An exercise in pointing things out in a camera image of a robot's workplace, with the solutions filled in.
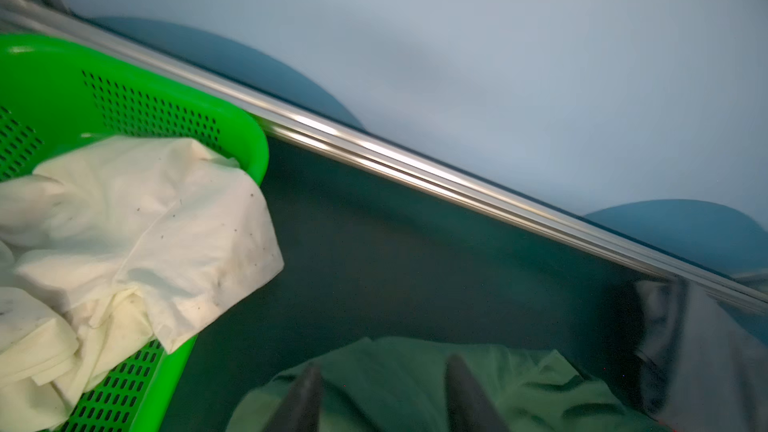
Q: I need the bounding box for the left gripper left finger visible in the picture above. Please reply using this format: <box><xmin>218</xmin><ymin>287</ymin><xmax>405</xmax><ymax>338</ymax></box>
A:
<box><xmin>262</xmin><ymin>363</ymin><xmax>324</xmax><ymax>432</ymax></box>

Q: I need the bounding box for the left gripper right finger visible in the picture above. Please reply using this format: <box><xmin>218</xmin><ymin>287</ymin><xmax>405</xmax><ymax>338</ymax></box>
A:
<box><xmin>445</xmin><ymin>355</ymin><xmax>509</xmax><ymax>432</ymax></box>

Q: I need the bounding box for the dark green t-shirt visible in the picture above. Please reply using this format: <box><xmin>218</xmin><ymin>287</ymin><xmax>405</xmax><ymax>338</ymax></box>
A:
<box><xmin>227</xmin><ymin>337</ymin><xmax>663</xmax><ymax>431</ymax></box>

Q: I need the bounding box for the folded grey t-shirt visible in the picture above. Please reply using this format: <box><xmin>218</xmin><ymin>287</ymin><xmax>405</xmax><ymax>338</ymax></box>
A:
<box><xmin>634</xmin><ymin>281</ymin><xmax>767</xmax><ymax>431</ymax></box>

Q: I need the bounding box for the cream white t-shirt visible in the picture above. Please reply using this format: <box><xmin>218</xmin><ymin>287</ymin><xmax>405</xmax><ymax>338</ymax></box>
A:
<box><xmin>1</xmin><ymin>137</ymin><xmax>284</xmax><ymax>431</ymax></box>

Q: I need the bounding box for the green plastic basket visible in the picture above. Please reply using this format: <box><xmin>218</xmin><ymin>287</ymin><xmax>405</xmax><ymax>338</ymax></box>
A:
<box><xmin>1</xmin><ymin>35</ymin><xmax>269</xmax><ymax>431</ymax></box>

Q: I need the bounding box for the horizontal aluminium back rail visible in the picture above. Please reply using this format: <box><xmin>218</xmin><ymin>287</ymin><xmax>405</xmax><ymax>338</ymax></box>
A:
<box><xmin>1</xmin><ymin>0</ymin><xmax>767</xmax><ymax>313</ymax></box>

